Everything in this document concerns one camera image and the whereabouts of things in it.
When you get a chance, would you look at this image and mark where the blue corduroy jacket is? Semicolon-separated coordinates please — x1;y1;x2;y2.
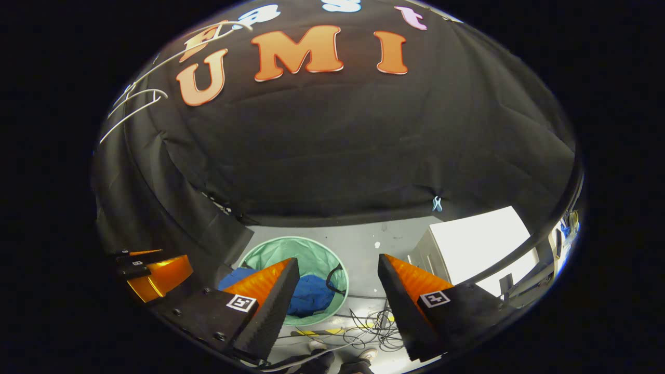
218;266;337;317

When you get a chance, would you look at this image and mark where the tangle of black cables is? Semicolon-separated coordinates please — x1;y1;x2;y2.
278;305;407;355

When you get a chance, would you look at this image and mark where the black metal clothes rack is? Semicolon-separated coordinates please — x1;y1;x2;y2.
119;119;585;312

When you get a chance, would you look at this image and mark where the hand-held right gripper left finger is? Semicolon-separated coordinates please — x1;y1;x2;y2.
151;257;301;364

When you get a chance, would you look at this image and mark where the yellow floor tape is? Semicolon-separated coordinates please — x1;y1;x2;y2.
294;326;344;337

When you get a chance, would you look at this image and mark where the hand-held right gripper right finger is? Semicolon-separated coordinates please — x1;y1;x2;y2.
378;253;520;363

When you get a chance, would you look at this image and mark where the green mesh laundry hamper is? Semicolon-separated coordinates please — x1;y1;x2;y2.
238;236;350;328

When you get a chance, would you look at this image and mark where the white cabinet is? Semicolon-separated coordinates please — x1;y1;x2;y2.
408;206;542;298

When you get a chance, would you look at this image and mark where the white plastic clothes hanger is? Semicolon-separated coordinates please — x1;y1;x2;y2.
122;20;254;104
99;88;169;145

